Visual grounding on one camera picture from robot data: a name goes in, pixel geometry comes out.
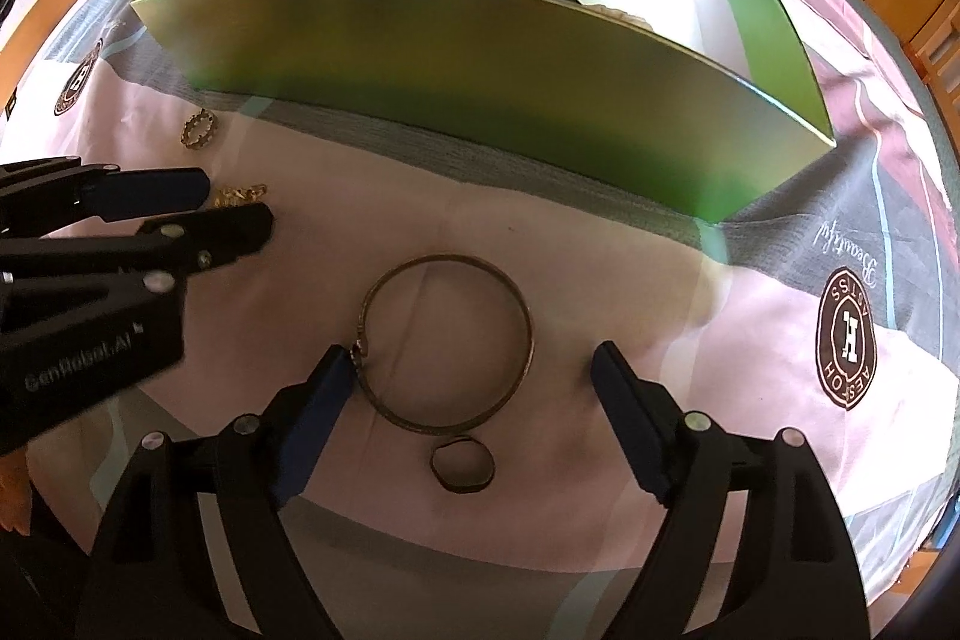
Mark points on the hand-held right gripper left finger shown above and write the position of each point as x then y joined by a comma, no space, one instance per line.
322,400

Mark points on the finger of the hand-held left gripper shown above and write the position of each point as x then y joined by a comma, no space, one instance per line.
157,190
225,235

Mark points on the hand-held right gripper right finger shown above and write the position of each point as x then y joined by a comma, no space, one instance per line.
630,415

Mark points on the bronze metal bangle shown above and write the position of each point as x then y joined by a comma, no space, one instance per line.
525,325

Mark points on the green cardboard box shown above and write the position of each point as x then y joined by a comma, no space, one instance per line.
450,63

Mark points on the wooden footboard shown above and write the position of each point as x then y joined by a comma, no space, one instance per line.
937,55

